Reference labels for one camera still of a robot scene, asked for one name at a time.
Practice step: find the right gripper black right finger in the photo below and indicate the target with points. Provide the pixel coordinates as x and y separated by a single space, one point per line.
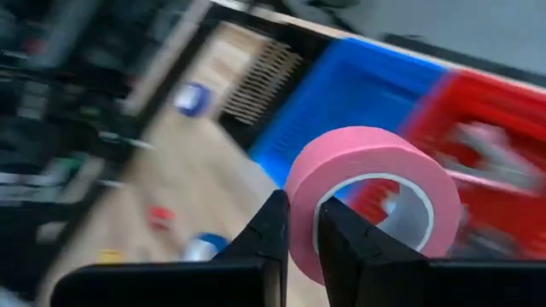
384 277

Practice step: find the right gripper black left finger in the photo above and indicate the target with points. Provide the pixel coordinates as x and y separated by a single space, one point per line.
213 281

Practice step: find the yellow mini stapler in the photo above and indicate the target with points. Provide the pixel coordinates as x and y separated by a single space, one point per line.
109 256

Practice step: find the pink tape roll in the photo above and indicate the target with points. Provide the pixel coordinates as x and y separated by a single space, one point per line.
341 153

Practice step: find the pink staple remover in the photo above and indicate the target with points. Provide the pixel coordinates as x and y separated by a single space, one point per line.
490 153

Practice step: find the blue block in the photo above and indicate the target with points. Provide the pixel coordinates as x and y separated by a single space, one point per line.
193 99

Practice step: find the red mini stapler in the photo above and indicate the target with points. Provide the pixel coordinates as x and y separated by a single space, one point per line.
161 217

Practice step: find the blue plastic basket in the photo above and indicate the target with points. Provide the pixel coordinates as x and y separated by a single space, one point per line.
341 94

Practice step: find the red plastic basket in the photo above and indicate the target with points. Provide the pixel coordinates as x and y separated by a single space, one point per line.
490 98

